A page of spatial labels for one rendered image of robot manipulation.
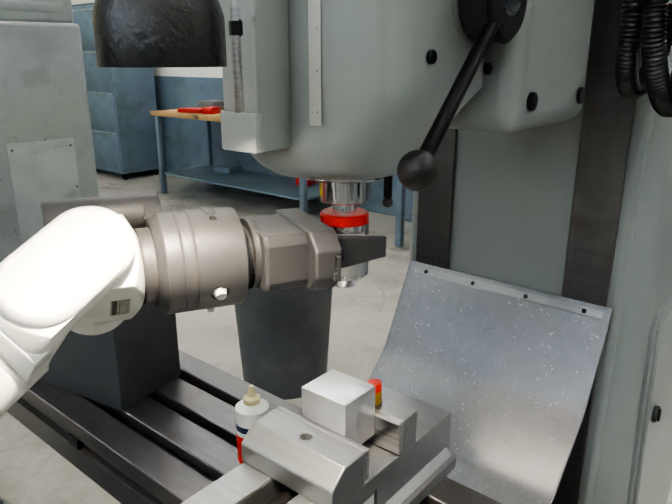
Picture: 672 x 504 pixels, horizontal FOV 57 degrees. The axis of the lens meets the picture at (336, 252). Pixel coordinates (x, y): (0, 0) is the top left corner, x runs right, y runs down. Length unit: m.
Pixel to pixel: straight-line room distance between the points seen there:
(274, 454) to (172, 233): 0.26
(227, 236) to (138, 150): 7.44
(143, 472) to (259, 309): 1.79
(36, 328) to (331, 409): 0.31
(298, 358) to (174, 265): 2.16
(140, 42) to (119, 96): 7.45
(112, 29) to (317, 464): 0.43
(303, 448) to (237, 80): 0.36
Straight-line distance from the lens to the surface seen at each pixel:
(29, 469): 2.59
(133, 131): 7.90
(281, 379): 2.70
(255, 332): 2.62
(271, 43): 0.48
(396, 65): 0.48
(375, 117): 0.48
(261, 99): 0.47
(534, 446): 0.89
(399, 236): 4.82
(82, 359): 0.97
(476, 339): 0.95
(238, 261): 0.52
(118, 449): 0.87
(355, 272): 0.59
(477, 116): 0.62
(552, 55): 0.67
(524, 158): 0.90
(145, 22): 0.35
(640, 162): 0.86
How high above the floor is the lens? 1.41
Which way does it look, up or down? 17 degrees down
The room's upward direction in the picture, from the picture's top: straight up
